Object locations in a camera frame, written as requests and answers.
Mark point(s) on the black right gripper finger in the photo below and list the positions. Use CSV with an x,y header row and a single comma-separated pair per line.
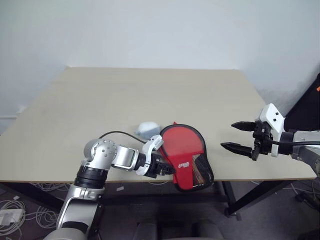
x,y
243,125
237,148

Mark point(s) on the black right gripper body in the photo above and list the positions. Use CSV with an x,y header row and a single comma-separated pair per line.
x,y
262,140

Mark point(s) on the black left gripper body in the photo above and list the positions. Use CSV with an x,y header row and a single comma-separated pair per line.
x,y
156,166

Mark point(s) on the red black paddle case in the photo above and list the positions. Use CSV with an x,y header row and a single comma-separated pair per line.
x,y
183,172

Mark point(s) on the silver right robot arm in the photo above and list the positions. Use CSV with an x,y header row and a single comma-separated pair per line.
x,y
303,141

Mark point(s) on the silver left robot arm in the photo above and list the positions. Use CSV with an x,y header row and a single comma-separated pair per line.
x,y
100,152

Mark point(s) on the red table tennis paddle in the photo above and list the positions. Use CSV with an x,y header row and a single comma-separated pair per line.
x,y
182,141

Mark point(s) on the white grey rounded object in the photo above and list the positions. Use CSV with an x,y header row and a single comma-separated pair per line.
x,y
146,128

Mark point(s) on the small white floor tag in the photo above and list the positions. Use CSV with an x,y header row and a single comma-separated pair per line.
x,y
120,188

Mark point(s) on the black bag with orange label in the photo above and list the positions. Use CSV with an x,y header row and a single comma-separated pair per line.
x,y
308,105

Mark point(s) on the white power strip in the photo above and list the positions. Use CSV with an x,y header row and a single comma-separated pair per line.
x,y
11,217

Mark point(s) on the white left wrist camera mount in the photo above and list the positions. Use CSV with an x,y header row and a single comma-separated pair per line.
x,y
153,144

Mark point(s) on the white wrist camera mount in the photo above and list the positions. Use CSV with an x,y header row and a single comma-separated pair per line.
x,y
153,144
271,116

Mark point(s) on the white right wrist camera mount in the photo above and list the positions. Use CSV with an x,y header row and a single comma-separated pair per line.
x,y
271,116

